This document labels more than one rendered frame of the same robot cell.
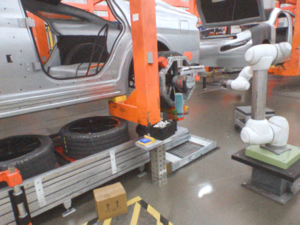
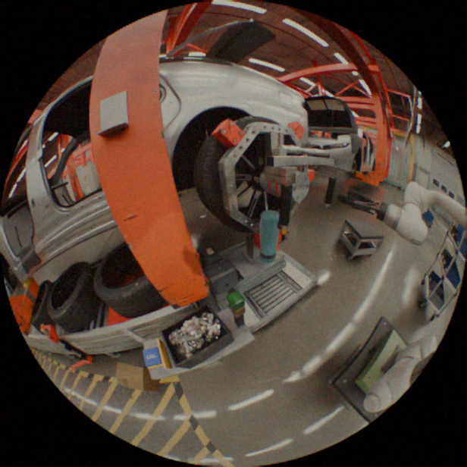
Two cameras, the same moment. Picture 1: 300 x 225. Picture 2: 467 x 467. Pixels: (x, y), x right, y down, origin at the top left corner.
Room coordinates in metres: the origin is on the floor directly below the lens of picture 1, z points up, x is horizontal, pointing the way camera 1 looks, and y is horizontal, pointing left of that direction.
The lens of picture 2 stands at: (1.84, -0.24, 0.99)
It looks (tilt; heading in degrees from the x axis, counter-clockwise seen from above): 33 degrees down; 17
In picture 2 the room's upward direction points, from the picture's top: 6 degrees counter-clockwise
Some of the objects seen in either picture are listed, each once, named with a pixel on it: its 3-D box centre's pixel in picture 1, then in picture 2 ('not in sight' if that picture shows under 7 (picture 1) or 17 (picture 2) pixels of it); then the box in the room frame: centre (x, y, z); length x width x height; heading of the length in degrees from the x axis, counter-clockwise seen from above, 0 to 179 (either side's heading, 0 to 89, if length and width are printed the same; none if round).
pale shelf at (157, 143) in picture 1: (160, 138); (194, 346); (1.89, -0.02, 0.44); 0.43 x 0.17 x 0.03; 132
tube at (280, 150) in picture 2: (180, 65); (276, 141); (2.38, -0.27, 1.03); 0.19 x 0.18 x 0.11; 42
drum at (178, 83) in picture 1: (183, 81); (283, 183); (2.49, -0.31, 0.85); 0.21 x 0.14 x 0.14; 42
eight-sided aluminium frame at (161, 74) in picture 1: (177, 81); (272, 180); (2.54, -0.26, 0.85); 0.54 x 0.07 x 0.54; 132
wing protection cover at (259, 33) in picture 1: (258, 36); (353, 143); (4.90, -2.17, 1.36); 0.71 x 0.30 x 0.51; 132
